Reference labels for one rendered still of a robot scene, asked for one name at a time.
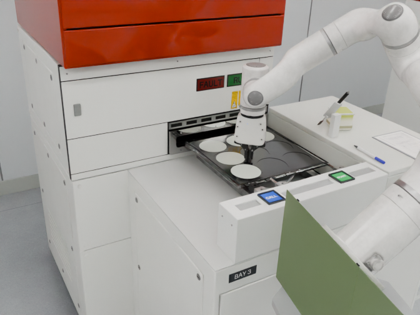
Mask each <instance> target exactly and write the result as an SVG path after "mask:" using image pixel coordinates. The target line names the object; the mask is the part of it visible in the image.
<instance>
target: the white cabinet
mask: <svg viewBox="0 0 420 315"><path fill-rule="evenodd" d="M128 179H129V206H130V220H131V247H132V273H133V288H134V314H135V315H276V313H275V311H274V309H273V306H272V298H273V297H274V296H275V294H276V293H277V292H278V291H279V290H280V289H281V287H282V286H281V284H280V282H279V281H278V279H277V278H276V271H277V266H278V256H279V249H278V250H276V251H273V252H269V253H267V254H264V255H262V256H258V257H255V258H253V259H250V260H248V261H244V262H241V263H239V264H236V265H233V266H230V267H227V268H225V269H222V270H219V271H216V272H214V270H213V269H212V268H211V267H210V265H209V264H208V263H207V262H206V261H205V260H204V259H203V257H202V256H201V255H200V254H199V253H198V252H197V251H196V250H195V248H194V247H193V246H192V245H191V243H190V242H189V241H188V240H187V239H186V238H185V237H184V236H183V234H182V233H181V232H180V231H179V229H178V228H177V227H176V226H175V225H174V224H173V223H172V222H171V220H170V219H169V218H168V217H167V216H166V215H165V214H164V213H163V211H162V210H161V209H160V208H159V206H158V205H157V204H156V203H155V202H154V201H153V200H152V199H151V197H150V196H149V195H148V194H147V192H146V191H145V190H144V189H143V188H142V187H141V186H140V184H139V183H138V182H137V181H136V180H135V179H134V178H133V177H132V175H131V174H130V173H129V172H128ZM374 276H375V277H376V278H379V279H382V280H384V281H387V282H389V283H390V284H391V286H392V287H393V288H394V289H395V290H396V291H397V293H398V294H399V295H400V296H401V297H402V298H403V300H404V301H405V302H406V304H407V305H408V306H409V307H410V308H411V309H412V310H413V306H414V302H415V299H416V296H417V293H418V289H419V285H420V235H419V236H418V237H417V238H416V239H415V240H414V241H413V242H412V243H411V244H409V245H408V246H407V247H406V248H404V249H403V250H402V251H401V252H400V253H399V254H398V255H397V256H396V257H394V258H393V259H392V260H391V261H390V262H388V263H387V264H386V265H385V266H384V267H383V268H382V269H381V270H380V271H378V272H377V273H376V274H375V275H374Z"/></svg>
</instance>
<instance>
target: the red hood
mask: <svg viewBox="0 0 420 315"><path fill-rule="evenodd" d="M14 2H15V7H16V16H17V22H18V23H19V24H20V25H21V26H22V27H23V28H24V29H25V30H26V31H27V32H28V33H29V34H30V35H31V36H32V37H33V38H34V39H35V40H36V41H37V42H38V43H39V44H40V45H41V46H42V47H43V48H44V49H45V50H46V51H47V52H48V53H49V54H50V55H51V56H52V57H53V58H54V59H55V60H56V61H57V62H58V63H59V64H60V65H61V66H62V67H63V68H64V69H72V68H83V67H89V66H100V65H107V64H117V63H129V62H135V61H146V60H152V59H164V58H175V57H181V56H192V55H198V54H209V53H220V52H226V51H238V50H244V49H255V48H266V47H273V46H281V44H282V38H283V26H284V13H285V7H286V0H14Z"/></svg>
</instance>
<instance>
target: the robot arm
mask: <svg viewBox="0 0 420 315"><path fill-rule="evenodd" d="M376 36H378V37H379V38H380V40H381V42H382V45H383V47H384V50H385V52H386V55H387V58H388V59H389V62H390V64H391V66H392V68H393V69H394V72H395V73H396V75H397V76H398V78H399V79H400V80H401V81H402V82H403V83H404V84H405V85H406V86H407V88H408V89H409V90H410V92H411V94H412V96H413V97H414V99H415V100H416V102H417V104H418V105H419V107H420V27H419V23H418V20H417V17H416V15H415V13H414V12H413V10H412V9H411V8H410V7H408V6H407V5H405V4H403V3H401V2H392V3H390V4H388V5H386V6H384V7H382V8H381V9H372V8H367V7H362V8H357V9H354V10H352V11H349V12H348V13H346V14H345V15H343V16H341V17H340V18H338V19H336V20H335V21H333V22H332V23H330V24H328V25H327V26H325V27H323V28H322V29H320V30H319V31H317V32H315V33H314V34H312V35H311V36H309V37H307V38H306V39H304V40H303V41H301V42H300V43H298V44H296V45H295V46H293V47H292V48H291V49H289V50H288V51H287V52H286V53H285V55H284V57H283V58H282V59H281V61H280V62H279V63H278V64H277V65H276V66H275V67H274V68H273V69H272V70H271V71H269V66H268V65H266V64H263V63H260V62H249V63H246V64H244V65H243V66H242V81H241V99H240V105H239V106H238V109H240V111H241V112H240V113H239V114H238V116H237V121H236V129H235V135H234V143H235V144H238V145H240V146H241V147H242V148H243V149H244V158H245V159H246V162H249V163H250V162H251V160H252V159H253V156H254V151H255V150H256V149H257V148H264V147H265V146H266V142H265V139H266V115H265V112H266V104H267V103H269V102H271V101H273V100H275V99H276V98H278V97H279V96H281V95H283V94H284V93H286V92H287V91H288V90H290V89H291V88H292V87H293V86H294V85H295V84H296V83H297V82H298V81H299V79H300V78H301V76H302V75H303V74H304V73H306V72H307V71H309V70H310V69H312V68H314V67H316V66H317V65H319V64H321V63H323V62H324V61H326V60H328V59H329V58H331V57H333V56H335V55H336V54H338V53H340V52H341V51H343V50H345V49H347V48H348V47H350V46H352V45H353V44H355V43H358V42H361V41H368V40H370V39H372V38H374V37H376ZM248 144H249V145H252V146H251V148H250V149H249V147H248ZM322 227H323V228H324V229H325V230H326V232H327V233H328V234H329V235H330V236H331V237H332V238H333V239H334V240H335V241H336V242H337V243H338V244H339V245H340V246H341V248H342V249H343V250H344V251H345V252H346V253H347V254H348V255H349V257H350V258H351V259H352V260H353V261H354V262H355V263H358V264H359V265H360V268H361V269H362V270H363V271H364V272H365V273H366V275H367V276H368V277H369V278H370V279H371V280H372V281H373V282H374V283H375V284H376V286H377V287H378V288H379V289H380V290H384V289H385V287H384V286H383V285H382V284H381V283H380V282H379V281H378V279H377V278H376V277H375V276H374V275H375V274H376V273H377V272H378V271H380V270H381V269H382V268H383V267H384V266H385V265H386V264H387V263H388V262H390V261H391V260H392V259H393V258H395V257H396V256H397V255H398V254H399V253H400V252H401V251H402V250H403V249H404V248H406V247H407V246H408V245H409V244H411V243H412V242H413V241H414V240H415V239H416V238H417V237H418V236H419V235H420V151H419V153H418V155H417V157H416V159H415V160H414V162H413V164H412V166H411V167H410V168H409V169H408V170H407V171H406V172H405V173H404V174H403V175H402V176H401V177H400V178H399V179H398V180H396V181H395V182H394V183H393V184H392V185H390V186H389V187H388V188H387V189H386V190H385V191H384V192H383V193H382V194H381V195H379V196H378V197H377V198H376V199H375V200H374V201H373V202H372V203H371V204H370V205H368V206H367V207H366V208H365V209H364V210H363V211H361V212H360V213H359V214H358V215H357V216H356V217H355V218H354V219H353V220H352V221H350V222H349V223H348V224H347V225H346V226H344V227H343V228H342V229H341V230H340V231H339V232H338V233H337V234H334V233H333V232H332V231H331V229H330V228H329V227H328V226H327V225H326V224H324V225H322Z"/></svg>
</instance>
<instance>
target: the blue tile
mask: <svg viewBox="0 0 420 315"><path fill-rule="evenodd" d="M261 196H262V197H263V198H264V199H265V200H267V201H268V202H269V203H270V202H273V201H277V200H280V199H282V198H281V197H280V196H278V195H277V194H276V193H275V192H269V193H266V194H262V195H261Z"/></svg>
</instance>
